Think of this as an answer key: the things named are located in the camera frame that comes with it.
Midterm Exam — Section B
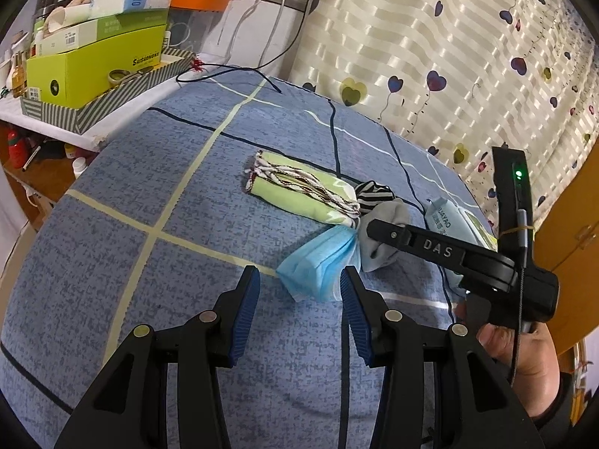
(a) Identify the grey sock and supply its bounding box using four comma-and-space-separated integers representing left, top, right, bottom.
358, 198, 411, 273

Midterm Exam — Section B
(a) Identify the person's right forearm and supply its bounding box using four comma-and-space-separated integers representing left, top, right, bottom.
529, 374, 591, 431

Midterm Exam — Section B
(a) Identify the light blue tissue packet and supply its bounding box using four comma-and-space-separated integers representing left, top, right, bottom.
423, 196, 497, 300

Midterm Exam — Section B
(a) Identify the wooden cabinet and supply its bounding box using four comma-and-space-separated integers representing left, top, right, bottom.
533, 117, 599, 384

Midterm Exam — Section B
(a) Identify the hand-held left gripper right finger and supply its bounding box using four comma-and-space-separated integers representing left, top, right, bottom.
340, 266, 546, 449

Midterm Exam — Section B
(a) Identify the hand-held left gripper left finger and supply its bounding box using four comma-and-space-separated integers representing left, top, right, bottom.
54, 266, 260, 449

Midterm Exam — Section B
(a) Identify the striped cardboard tray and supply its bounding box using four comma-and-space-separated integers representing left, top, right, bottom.
19, 47, 197, 134

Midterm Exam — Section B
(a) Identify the small black white striped sock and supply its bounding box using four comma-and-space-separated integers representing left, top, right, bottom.
353, 180, 395, 211

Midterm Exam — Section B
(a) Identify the cream paper roll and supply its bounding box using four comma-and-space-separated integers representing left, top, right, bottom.
42, 4, 92, 33

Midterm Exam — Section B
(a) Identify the red bottle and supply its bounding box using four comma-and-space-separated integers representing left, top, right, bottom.
7, 130, 30, 169

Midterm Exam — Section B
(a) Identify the green cardboard box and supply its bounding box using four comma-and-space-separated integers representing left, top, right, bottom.
25, 21, 170, 108

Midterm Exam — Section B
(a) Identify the person's right hand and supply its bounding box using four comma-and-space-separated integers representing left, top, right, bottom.
456, 302, 562, 419

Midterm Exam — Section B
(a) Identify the heart print striped curtain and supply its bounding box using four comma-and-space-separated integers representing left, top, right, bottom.
288, 0, 599, 244

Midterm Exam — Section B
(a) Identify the white shelf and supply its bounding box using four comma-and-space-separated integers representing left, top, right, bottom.
0, 75, 188, 150

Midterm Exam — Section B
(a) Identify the wet wipes pack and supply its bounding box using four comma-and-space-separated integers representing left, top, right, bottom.
461, 210, 498, 251

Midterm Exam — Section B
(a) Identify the blue face mask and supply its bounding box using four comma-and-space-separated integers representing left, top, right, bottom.
276, 224, 361, 302

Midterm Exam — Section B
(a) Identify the amber liquid bottle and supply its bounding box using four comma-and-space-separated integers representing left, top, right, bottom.
12, 54, 26, 99

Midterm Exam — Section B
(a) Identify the black cable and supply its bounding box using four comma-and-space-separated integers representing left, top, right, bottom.
175, 61, 284, 94

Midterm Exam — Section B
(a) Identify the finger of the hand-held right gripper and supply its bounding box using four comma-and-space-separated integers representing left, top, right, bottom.
366, 217, 469, 273

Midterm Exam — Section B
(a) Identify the clear plastic storage container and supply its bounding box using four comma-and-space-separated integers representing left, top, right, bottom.
168, 9, 225, 57

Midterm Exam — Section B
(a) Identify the green cloth with braided strings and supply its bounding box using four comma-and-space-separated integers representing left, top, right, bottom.
244, 150, 362, 227

